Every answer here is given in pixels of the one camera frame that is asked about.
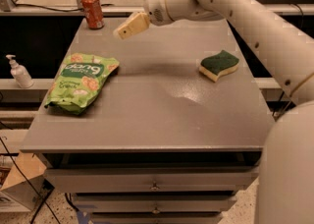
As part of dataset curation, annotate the cardboard box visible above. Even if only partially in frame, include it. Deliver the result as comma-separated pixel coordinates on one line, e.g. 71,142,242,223
0,153,46,212

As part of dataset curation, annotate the grey drawer cabinet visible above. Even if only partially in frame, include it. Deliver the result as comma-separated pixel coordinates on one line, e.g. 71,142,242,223
23,18,274,224

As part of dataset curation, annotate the green rice chip bag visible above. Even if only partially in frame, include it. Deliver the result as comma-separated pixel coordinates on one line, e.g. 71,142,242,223
45,53,120,115

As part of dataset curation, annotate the black cable behind table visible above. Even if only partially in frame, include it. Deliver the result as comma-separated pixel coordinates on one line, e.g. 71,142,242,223
14,3,115,13

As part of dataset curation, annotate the orange soda can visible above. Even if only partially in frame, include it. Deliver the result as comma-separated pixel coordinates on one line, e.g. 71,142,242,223
80,0,104,29

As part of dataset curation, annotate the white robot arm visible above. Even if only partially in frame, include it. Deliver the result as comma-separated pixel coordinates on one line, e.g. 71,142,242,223
114,0,314,224

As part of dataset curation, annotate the black cable on floor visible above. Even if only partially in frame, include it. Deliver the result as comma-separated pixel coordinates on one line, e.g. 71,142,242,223
0,136,62,224

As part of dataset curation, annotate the white pump soap bottle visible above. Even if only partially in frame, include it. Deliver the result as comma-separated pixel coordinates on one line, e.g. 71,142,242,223
6,54,33,88

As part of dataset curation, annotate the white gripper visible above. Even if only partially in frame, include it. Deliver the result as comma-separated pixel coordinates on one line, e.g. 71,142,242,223
113,0,169,39

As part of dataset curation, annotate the green and yellow sponge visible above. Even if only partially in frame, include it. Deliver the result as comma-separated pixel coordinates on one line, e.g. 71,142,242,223
199,50,239,83

